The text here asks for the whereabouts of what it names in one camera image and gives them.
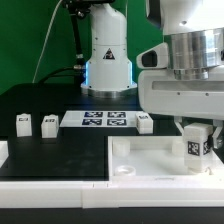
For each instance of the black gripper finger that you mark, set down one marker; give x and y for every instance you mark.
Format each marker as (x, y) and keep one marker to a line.
(178, 124)
(217, 134)

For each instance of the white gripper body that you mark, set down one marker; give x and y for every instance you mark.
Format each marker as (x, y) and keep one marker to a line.
(160, 93)

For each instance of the white square tabletop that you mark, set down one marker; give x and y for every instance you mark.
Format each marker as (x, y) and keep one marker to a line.
(151, 158)

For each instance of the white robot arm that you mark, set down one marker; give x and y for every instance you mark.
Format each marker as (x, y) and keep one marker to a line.
(183, 76)

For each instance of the white fiducial marker sheet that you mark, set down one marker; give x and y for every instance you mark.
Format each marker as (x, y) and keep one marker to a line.
(100, 119)

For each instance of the white obstacle wall front bar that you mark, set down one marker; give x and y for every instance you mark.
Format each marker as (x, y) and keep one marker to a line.
(155, 193)

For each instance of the white obstacle wall left piece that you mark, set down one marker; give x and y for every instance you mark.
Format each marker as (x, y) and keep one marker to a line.
(3, 152)

